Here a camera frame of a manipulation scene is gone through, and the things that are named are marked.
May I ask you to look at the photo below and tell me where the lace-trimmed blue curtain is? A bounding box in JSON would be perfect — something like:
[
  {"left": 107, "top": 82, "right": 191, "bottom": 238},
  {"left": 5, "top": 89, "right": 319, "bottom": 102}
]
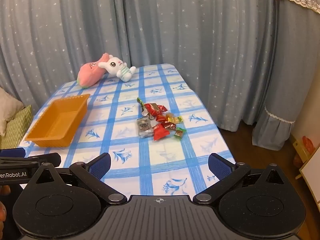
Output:
[{"left": 251, "top": 0, "right": 320, "bottom": 152}]

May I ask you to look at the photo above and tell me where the orange bag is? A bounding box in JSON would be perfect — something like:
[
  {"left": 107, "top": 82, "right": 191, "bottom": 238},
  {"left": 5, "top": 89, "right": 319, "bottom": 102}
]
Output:
[{"left": 302, "top": 135, "right": 316, "bottom": 153}]

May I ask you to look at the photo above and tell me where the orange plastic tray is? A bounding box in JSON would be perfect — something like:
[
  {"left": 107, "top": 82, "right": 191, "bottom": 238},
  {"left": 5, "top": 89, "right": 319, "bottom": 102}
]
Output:
[{"left": 24, "top": 94, "right": 91, "bottom": 147}]

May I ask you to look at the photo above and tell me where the wooden-framed white board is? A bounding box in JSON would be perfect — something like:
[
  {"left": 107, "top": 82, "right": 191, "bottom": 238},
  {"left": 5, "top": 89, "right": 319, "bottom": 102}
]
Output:
[{"left": 299, "top": 145, "right": 320, "bottom": 205}]

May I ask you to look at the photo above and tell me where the white pillow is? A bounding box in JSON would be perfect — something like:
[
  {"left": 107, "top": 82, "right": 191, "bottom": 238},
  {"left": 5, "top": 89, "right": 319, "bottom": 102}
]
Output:
[{"left": 0, "top": 87, "right": 24, "bottom": 137}]

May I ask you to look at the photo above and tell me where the person's left hand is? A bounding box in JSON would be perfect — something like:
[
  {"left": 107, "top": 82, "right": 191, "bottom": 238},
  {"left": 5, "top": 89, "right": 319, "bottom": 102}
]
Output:
[{"left": 0, "top": 201, "right": 7, "bottom": 231}]

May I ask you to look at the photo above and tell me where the green zigzag cushion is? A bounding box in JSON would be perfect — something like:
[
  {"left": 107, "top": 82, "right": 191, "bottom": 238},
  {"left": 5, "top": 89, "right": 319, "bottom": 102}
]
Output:
[{"left": 0, "top": 104, "right": 33, "bottom": 150}]

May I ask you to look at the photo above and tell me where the yellow candy packet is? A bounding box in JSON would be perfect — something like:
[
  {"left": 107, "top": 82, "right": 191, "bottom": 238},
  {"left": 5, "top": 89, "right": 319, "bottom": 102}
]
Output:
[{"left": 165, "top": 113, "right": 183, "bottom": 124}]

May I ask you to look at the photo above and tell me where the green-edged snack packet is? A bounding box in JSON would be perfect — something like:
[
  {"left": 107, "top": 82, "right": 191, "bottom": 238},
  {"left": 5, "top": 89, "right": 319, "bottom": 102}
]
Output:
[{"left": 136, "top": 97, "right": 148, "bottom": 117}]

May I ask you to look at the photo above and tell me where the blue starred curtain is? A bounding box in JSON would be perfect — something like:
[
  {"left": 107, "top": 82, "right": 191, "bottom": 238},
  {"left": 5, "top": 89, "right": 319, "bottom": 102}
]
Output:
[{"left": 0, "top": 0, "right": 279, "bottom": 130}]

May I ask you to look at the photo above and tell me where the wide red snack packet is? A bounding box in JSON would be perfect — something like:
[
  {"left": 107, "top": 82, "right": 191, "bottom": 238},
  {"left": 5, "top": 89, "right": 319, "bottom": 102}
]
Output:
[{"left": 144, "top": 103, "right": 167, "bottom": 115}]

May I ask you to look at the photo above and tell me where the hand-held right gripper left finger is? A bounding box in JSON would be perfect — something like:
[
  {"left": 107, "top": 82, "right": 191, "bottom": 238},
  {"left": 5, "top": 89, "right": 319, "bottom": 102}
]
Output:
[{"left": 29, "top": 152, "right": 128, "bottom": 204}]

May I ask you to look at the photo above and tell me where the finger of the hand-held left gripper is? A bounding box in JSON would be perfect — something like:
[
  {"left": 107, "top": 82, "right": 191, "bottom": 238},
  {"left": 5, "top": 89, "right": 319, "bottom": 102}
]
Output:
[
  {"left": 0, "top": 153, "right": 62, "bottom": 168},
  {"left": 0, "top": 148, "right": 26, "bottom": 158}
]

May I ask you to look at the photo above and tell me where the white bunny plush toy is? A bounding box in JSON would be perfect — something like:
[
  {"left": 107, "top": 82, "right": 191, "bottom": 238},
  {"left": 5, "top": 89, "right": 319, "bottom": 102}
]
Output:
[{"left": 98, "top": 55, "right": 137, "bottom": 82}]

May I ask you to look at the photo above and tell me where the pink plush toy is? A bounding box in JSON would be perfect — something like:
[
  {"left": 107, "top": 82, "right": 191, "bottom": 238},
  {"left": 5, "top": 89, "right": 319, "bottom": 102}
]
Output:
[{"left": 77, "top": 52, "right": 110, "bottom": 88}]

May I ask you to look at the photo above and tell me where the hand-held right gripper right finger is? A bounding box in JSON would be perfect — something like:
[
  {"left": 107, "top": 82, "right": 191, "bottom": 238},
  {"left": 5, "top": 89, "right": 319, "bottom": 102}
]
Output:
[{"left": 192, "top": 152, "right": 292, "bottom": 204}]

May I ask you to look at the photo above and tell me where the blue checkered tablecloth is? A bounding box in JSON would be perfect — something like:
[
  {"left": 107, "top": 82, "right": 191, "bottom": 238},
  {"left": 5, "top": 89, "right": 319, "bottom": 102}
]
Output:
[{"left": 19, "top": 64, "right": 237, "bottom": 196}]

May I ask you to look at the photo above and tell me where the long red snack packet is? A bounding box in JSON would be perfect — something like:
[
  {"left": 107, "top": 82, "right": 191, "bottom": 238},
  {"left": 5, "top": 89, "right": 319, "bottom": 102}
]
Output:
[{"left": 153, "top": 124, "right": 171, "bottom": 141}]

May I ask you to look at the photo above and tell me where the clear dark-print snack packet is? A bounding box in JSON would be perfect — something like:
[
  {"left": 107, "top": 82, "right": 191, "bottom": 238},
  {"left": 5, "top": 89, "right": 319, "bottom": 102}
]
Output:
[{"left": 136, "top": 118, "right": 154, "bottom": 138}]

